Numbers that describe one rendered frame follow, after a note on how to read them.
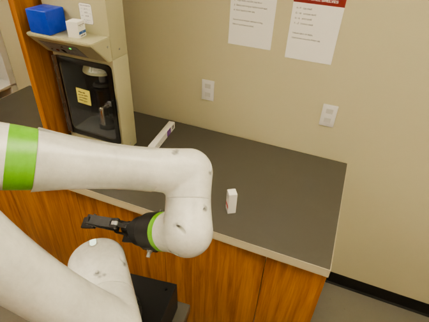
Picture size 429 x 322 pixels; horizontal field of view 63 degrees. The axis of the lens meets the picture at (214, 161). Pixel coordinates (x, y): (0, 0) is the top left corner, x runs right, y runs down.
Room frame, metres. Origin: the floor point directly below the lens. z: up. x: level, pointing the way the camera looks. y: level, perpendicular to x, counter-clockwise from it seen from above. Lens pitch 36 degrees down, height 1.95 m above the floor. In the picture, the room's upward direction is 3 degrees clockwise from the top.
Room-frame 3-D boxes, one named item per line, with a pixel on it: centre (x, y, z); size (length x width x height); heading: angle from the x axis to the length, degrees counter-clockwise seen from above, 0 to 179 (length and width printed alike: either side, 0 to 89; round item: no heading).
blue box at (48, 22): (1.46, 0.70, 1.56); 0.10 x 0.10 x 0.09; 70
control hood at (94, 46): (1.43, 0.62, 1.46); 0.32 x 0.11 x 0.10; 70
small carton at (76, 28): (1.41, 0.57, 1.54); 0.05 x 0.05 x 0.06; 78
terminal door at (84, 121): (1.47, 0.60, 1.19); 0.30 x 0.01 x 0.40; 69
